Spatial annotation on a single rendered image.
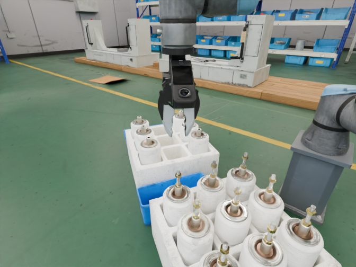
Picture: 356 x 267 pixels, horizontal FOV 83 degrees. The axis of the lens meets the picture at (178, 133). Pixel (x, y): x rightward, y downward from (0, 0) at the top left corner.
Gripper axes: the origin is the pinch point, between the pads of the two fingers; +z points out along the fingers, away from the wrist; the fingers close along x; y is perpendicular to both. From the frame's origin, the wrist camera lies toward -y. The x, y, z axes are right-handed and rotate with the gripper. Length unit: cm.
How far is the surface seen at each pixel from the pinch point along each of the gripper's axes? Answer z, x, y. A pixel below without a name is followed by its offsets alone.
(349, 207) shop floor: 46, -76, 10
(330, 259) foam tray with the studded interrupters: 28, -37, -19
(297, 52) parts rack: 24, -279, 362
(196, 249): 24.2, -2.8, -15.4
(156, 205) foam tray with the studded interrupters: 28.3, 7.0, 3.3
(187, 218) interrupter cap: 20.9, -1.4, -8.8
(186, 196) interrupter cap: 20.9, -2.2, -1.0
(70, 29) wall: -15, 239, 616
